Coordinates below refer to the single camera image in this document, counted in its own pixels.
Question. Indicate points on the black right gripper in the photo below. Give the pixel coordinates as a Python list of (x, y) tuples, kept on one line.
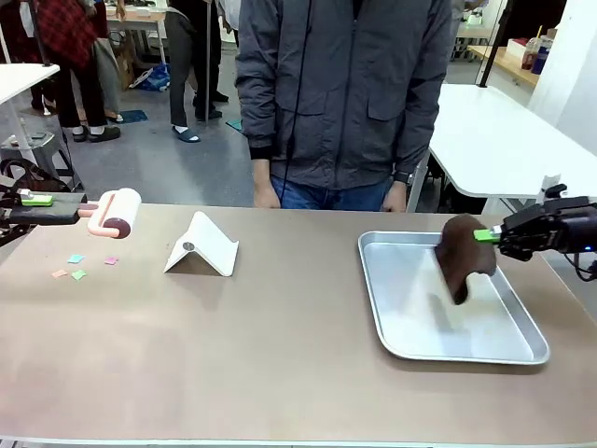
[(569, 226)]

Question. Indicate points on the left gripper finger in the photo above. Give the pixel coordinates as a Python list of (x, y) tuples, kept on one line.
[(11, 232), (37, 201)]

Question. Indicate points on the brown towel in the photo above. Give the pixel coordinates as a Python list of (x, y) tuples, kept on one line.
[(462, 252)]

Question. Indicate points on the orange paper scrap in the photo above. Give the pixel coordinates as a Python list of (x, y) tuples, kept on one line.
[(59, 273)]

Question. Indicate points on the blue paper scrap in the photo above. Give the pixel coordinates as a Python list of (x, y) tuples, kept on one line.
[(74, 258)]

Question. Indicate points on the green paper scrap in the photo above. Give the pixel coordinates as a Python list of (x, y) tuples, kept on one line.
[(78, 275)]

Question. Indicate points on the pink lint roller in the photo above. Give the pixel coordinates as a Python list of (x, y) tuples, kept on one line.
[(121, 210)]

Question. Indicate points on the pink paper scrap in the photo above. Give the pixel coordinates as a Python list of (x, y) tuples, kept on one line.
[(111, 261)]

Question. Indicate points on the person's right forearm grey sleeve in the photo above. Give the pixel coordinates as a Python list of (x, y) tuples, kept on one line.
[(261, 126)]

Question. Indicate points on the person's left forearm grey sleeve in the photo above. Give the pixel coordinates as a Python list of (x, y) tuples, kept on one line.
[(417, 135)]

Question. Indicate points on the person's left hand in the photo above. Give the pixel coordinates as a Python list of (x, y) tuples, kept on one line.
[(396, 198)]

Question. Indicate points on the person's right hand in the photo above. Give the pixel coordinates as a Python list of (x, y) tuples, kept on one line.
[(266, 186)]

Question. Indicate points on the dark handbag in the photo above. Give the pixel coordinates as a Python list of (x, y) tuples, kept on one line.
[(28, 175)]

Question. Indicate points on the metal stool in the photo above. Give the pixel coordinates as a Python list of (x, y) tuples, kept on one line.
[(32, 148)]

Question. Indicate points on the white side table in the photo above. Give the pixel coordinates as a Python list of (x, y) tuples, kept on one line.
[(18, 77)]

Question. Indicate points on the blue floor mat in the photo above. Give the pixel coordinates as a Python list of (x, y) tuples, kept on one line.
[(134, 115)]

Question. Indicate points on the silver metal tray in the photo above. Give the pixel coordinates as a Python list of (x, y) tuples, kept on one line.
[(410, 317)]

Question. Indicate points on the cardboard box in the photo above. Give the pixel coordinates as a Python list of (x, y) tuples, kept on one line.
[(123, 65)]

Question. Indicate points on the wooden workbench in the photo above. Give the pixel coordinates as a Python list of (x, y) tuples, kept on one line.
[(508, 65)]

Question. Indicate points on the blue plastic bag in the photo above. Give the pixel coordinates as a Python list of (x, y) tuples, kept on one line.
[(156, 77)]

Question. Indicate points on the dark red bottle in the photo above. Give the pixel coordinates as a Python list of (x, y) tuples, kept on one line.
[(529, 56)]

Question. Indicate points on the person in red plaid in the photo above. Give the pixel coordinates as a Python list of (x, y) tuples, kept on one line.
[(65, 28)]

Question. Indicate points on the blue bottle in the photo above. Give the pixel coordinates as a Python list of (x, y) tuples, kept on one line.
[(543, 56)]

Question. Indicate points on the black pole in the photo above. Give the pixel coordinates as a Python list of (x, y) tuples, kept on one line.
[(490, 51)]

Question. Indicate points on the white lint roller stand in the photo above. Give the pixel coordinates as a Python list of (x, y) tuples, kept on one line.
[(210, 252)]

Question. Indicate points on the white box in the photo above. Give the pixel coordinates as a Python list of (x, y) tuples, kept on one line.
[(517, 46)]

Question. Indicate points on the person in grey trousers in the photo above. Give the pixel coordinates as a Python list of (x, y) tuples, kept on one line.
[(179, 70)]

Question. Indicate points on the person in grey jacket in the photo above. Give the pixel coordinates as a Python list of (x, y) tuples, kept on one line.
[(350, 93)]

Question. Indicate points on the wooden desk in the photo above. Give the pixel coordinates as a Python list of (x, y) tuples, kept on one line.
[(135, 16)]

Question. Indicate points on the teal floor mat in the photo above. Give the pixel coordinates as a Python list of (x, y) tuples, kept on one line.
[(235, 124)]

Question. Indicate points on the person in black trousers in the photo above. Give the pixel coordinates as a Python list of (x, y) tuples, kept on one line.
[(207, 56)]

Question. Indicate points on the white table with metal frame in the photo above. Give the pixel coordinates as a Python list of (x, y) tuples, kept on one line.
[(494, 140)]

